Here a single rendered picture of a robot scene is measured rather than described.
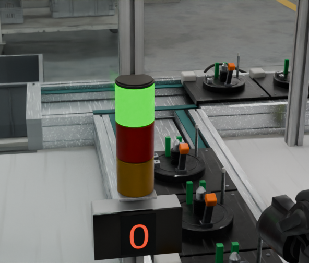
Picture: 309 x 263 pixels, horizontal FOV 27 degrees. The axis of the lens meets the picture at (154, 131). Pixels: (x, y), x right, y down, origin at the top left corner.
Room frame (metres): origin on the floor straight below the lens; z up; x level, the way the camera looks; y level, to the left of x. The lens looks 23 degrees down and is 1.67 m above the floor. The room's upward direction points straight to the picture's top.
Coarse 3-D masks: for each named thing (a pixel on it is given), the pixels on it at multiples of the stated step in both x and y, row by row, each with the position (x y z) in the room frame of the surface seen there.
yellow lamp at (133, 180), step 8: (120, 160) 0.77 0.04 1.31; (152, 160) 0.77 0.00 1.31; (120, 168) 0.77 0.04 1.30; (128, 168) 0.76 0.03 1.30; (136, 168) 0.76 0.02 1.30; (144, 168) 0.76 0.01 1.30; (152, 168) 0.77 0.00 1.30; (120, 176) 0.77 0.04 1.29; (128, 176) 0.76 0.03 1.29; (136, 176) 0.76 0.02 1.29; (144, 176) 0.76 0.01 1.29; (152, 176) 0.77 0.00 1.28; (120, 184) 0.77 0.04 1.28; (128, 184) 0.76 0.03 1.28; (136, 184) 0.76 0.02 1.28; (144, 184) 0.76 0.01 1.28; (152, 184) 0.77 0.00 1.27; (120, 192) 0.77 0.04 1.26; (128, 192) 0.76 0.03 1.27; (136, 192) 0.76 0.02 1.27; (144, 192) 0.76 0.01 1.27
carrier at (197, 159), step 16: (176, 144) 1.42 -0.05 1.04; (160, 160) 1.45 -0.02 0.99; (176, 160) 1.42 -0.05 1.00; (192, 160) 1.45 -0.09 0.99; (208, 160) 1.49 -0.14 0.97; (160, 176) 1.38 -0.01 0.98; (176, 176) 1.36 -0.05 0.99; (192, 176) 1.37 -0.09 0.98; (208, 176) 1.40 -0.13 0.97; (160, 192) 1.32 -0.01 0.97; (176, 192) 1.32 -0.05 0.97
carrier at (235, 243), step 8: (216, 248) 0.99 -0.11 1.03; (232, 248) 0.99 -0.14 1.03; (160, 256) 1.03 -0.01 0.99; (168, 256) 1.03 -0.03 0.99; (176, 256) 1.03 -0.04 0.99; (200, 256) 1.06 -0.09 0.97; (208, 256) 1.06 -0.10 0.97; (216, 256) 0.99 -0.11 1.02; (224, 256) 1.06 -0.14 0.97; (232, 256) 0.95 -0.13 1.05; (240, 256) 1.06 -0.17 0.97; (248, 256) 1.06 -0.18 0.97; (256, 256) 1.06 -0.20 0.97; (264, 256) 1.06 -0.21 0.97; (272, 256) 1.06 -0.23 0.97
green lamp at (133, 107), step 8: (120, 88) 0.77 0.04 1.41; (152, 88) 0.77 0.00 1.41; (120, 96) 0.77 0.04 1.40; (128, 96) 0.76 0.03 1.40; (136, 96) 0.76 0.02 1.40; (144, 96) 0.76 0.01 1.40; (152, 96) 0.77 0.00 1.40; (120, 104) 0.77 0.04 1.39; (128, 104) 0.76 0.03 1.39; (136, 104) 0.76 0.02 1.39; (144, 104) 0.76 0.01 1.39; (152, 104) 0.77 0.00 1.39; (120, 112) 0.77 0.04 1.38; (128, 112) 0.76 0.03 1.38; (136, 112) 0.76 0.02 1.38; (144, 112) 0.76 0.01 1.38; (152, 112) 0.77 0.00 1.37; (120, 120) 0.77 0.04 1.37; (128, 120) 0.76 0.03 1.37; (136, 120) 0.76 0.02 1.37; (144, 120) 0.76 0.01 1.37; (152, 120) 0.77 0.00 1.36
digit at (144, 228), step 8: (128, 216) 0.75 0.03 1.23; (136, 216) 0.76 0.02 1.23; (144, 216) 0.76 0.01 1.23; (152, 216) 0.76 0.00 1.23; (128, 224) 0.76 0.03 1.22; (136, 224) 0.76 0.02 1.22; (144, 224) 0.76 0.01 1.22; (152, 224) 0.76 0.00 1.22; (128, 232) 0.75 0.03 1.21; (136, 232) 0.76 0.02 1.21; (144, 232) 0.76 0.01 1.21; (152, 232) 0.76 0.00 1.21; (128, 240) 0.75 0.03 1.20; (136, 240) 0.76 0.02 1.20; (144, 240) 0.76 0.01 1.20; (152, 240) 0.76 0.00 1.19; (128, 248) 0.75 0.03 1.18; (136, 248) 0.76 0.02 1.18; (144, 248) 0.76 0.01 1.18; (152, 248) 0.76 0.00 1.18
